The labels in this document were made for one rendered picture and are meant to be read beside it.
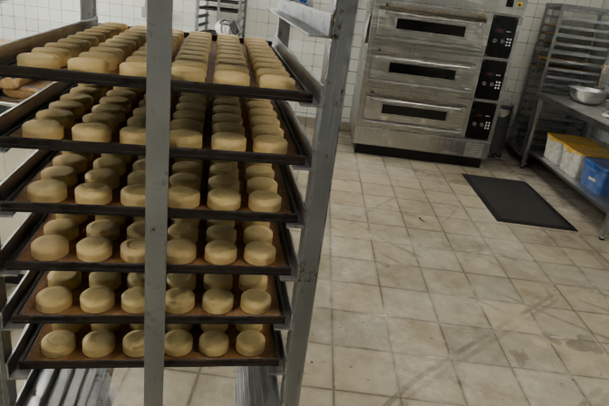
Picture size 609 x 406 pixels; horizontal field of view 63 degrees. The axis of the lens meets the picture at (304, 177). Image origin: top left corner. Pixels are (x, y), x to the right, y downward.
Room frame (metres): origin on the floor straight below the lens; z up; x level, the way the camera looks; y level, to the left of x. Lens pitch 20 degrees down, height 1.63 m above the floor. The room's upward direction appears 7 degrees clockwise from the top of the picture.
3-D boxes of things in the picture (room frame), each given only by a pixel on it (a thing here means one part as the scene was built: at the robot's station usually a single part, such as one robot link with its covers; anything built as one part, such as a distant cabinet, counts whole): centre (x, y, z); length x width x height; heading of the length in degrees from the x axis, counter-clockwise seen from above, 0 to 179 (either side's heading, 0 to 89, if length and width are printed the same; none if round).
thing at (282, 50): (0.97, 0.07, 1.50); 0.64 x 0.03 x 0.03; 11
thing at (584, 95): (5.27, -2.79, 0.95); 0.39 x 0.39 x 0.14
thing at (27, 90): (5.74, 3.27, 0.19); 0.72 x 0.42 x 0.15; 5
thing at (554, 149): (5.27, -2.81, 0.36); 0.47 x 0.39 x 0.26; 89
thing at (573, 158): (4.87, -2.81, 0.36); 0.47 x 0.38 x 0.26; 90
